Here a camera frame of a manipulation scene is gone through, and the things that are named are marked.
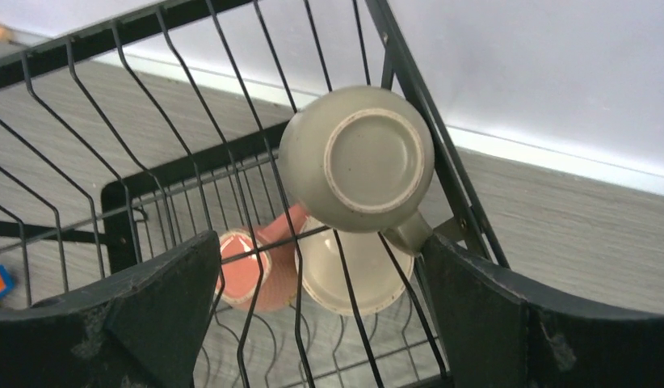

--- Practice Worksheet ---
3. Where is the cream floral mug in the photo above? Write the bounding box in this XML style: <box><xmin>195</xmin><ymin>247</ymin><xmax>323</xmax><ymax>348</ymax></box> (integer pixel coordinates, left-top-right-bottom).
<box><xmin>295</xmin><ymin>216</ymin><xmax>414</xmax><ymax>316</ymax></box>

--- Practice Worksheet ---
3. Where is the salmon pink mug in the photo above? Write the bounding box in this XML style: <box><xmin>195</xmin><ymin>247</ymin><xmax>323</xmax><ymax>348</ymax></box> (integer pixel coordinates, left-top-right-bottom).
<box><xmin>215</xmin><ymin>204</ymin><xmax>308</xmax><ymax>313</ymax></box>

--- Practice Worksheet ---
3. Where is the black wire dish rack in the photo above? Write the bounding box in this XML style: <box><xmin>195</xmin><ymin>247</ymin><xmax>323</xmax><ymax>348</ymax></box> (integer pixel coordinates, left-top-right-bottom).
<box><xmin>0</xmin><ymin>1</ymin><xmax>504</xmax><ymax>387</ymax></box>

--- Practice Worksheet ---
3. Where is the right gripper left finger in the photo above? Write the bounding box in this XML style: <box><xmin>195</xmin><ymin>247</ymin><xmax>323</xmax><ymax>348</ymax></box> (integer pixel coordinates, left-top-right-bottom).
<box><xmin>0</xmin><ymin>230</ymin><xmax>220</xmax><ymax>387</ymax></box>

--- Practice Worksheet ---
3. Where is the beige grey cup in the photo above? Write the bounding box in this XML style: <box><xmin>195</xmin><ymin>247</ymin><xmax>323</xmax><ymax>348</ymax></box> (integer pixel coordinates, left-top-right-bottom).
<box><xmin>279</xmin><ymin>86</ymin><xmax>435</xmax><ymax>255</ymax></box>

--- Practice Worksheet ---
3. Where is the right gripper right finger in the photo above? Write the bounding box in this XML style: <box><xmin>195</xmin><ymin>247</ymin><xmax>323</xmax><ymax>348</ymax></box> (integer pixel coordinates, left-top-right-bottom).
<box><xmin>422</xmin><ymin>234</ymin><xmax>664</xmax><ymax>387</ymax></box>

